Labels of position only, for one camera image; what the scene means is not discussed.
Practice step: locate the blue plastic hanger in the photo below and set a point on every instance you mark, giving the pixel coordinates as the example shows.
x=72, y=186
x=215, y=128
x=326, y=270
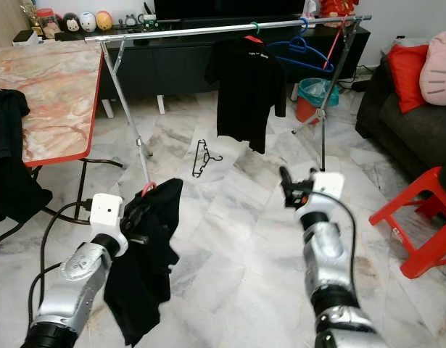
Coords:
x=299, y=46
x=304, y=20

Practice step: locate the red cushion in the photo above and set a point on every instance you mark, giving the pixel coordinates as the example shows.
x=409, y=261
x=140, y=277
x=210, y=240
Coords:
x=407, y=76

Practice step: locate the red plastic hanger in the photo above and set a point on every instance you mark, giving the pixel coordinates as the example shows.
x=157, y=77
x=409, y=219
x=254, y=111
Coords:
x=333, y=45
x=148, y=187

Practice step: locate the black TV cabinet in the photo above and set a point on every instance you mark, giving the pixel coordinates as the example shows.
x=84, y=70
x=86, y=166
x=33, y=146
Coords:
x=179, y=61

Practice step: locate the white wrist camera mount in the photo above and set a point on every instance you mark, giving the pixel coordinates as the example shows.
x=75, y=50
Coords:
x=106, y=210
x=328, y=185

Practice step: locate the red plastic stool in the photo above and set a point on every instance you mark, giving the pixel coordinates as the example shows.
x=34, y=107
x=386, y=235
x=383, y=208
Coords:
x=422, y=264

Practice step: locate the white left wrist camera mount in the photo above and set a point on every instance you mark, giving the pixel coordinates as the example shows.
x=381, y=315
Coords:
x=106, y=210

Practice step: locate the white blue duck plush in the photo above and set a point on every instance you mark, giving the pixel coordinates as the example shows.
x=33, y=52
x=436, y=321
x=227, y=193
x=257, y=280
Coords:
x=88, y=22

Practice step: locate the small grey totoro figurines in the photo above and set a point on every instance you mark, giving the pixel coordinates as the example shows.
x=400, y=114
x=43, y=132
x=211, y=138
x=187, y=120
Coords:
x=128, y=22

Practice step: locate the dark grey fabric sofa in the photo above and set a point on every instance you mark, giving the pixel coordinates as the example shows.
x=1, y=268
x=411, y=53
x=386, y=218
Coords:
x=397, y=138

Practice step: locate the pink cat face cushion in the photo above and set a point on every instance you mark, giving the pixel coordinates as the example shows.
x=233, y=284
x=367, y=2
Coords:
x=439, y=69

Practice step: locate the black shirt green logo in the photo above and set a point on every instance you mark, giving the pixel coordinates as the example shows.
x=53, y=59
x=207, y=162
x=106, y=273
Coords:
x=143, y=290

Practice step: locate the black white mouse plush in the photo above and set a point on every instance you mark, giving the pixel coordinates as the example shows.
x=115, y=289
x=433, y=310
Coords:
x=71, y=23

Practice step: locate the red hanger green hook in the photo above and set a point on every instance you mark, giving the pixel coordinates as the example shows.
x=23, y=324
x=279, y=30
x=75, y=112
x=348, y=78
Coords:
x=256, y=27

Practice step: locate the green white box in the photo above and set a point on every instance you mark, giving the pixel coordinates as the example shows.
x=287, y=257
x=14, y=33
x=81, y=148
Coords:
x=148, y=22

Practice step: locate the white red tissue pack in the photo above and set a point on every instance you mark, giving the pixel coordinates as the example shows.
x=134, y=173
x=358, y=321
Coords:
x=310, y=9

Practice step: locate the marble table red edge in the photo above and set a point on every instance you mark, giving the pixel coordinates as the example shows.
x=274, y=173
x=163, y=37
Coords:
x=56, y=94

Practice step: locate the red costumed figurine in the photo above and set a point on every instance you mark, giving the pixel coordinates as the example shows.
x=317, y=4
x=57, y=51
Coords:
x=339, y=7

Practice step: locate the black television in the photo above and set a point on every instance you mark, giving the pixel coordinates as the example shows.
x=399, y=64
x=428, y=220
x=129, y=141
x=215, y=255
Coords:
x=230, y=7

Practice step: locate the black shirt white lettering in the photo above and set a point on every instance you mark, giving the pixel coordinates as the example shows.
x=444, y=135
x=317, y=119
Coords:
x=244, y=94

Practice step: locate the white cardboard box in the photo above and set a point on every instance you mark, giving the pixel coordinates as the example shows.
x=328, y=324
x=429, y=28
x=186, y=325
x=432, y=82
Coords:
x=27, y=38

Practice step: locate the gold cup trophy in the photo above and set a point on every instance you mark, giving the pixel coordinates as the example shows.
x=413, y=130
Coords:
x=29, y=13

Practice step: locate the glass jar red lid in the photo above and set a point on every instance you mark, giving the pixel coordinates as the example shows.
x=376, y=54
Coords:
x=48, y=25

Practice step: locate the white lace side table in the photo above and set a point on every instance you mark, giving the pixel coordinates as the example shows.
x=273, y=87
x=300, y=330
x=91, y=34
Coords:
x=400, y=41

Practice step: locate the red plastic bin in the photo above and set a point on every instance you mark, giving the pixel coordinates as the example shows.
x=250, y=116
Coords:
x=304, y=112

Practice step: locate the plain black garment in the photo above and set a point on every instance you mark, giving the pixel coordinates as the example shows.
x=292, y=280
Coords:
x=12, y=167

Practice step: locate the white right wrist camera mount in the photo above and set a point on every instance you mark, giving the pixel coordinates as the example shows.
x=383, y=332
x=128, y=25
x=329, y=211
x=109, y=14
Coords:
x=328, y=185

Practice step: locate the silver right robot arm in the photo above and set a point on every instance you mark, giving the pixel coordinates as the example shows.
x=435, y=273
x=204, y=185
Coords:
x=324, y=261

